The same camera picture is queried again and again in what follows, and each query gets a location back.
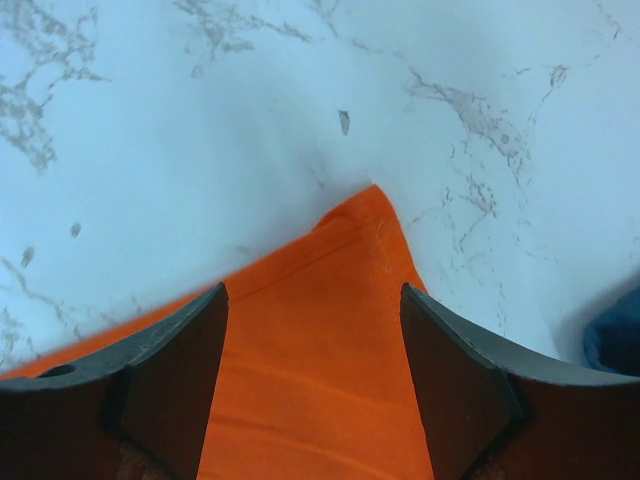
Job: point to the orange t-shirt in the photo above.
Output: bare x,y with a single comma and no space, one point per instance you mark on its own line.
314,381

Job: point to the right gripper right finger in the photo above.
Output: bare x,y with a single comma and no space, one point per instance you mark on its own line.
493,409

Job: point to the folded blue t-shirt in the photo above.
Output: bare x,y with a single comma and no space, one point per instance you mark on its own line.
610,337

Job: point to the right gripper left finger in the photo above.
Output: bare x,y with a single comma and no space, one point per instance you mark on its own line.
136,409

